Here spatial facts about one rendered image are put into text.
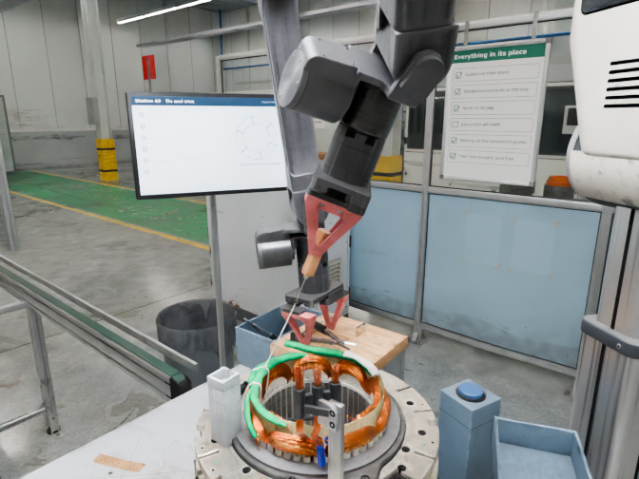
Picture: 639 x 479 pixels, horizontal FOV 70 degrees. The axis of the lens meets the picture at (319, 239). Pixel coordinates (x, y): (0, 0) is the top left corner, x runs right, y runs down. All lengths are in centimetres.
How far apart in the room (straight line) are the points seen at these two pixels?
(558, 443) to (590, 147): 42
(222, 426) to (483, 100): 244
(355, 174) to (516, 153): 227
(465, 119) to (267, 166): 150
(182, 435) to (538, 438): 76
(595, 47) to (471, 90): 207
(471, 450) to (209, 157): 116
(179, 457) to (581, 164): 95
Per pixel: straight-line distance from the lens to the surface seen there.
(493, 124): 278
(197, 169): 158
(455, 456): 90
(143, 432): 123
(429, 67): 45
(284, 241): 80
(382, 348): 90
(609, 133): 75
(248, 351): 99
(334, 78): 46
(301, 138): 77
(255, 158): 163
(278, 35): 77
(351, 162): 50
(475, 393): 84
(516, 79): 276
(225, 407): 60
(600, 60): 78
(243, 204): 322
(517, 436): 78
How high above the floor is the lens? 149
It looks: 15 degrees down
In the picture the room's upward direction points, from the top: straight up
